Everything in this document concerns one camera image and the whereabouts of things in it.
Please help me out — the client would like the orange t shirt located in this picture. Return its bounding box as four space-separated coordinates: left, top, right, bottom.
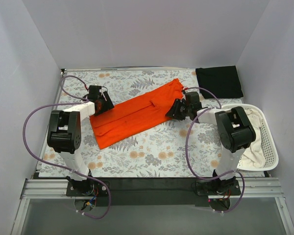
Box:
90 78 183 149

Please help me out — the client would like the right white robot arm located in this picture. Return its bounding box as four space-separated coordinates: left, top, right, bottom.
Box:
166 92 256 193

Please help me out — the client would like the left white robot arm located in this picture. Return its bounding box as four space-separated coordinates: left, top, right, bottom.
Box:
47 85 114 195

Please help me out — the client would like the folded black t shirt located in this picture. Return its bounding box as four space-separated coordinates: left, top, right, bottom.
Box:
196 66 244 99

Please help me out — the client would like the floral patterned table mat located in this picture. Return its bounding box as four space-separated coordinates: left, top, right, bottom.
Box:
39 69 243 178

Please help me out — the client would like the cream t shirt in basket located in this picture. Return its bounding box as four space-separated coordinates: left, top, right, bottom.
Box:
241 109 266 168

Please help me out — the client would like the white perforated laundry basket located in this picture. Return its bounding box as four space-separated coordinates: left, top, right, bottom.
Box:
222 104 279 171

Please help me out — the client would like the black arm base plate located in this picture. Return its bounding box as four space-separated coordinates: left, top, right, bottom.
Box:
56 177 243 210

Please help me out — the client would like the aluminium frame rail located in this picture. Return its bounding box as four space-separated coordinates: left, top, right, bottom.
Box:
11 70 294 235

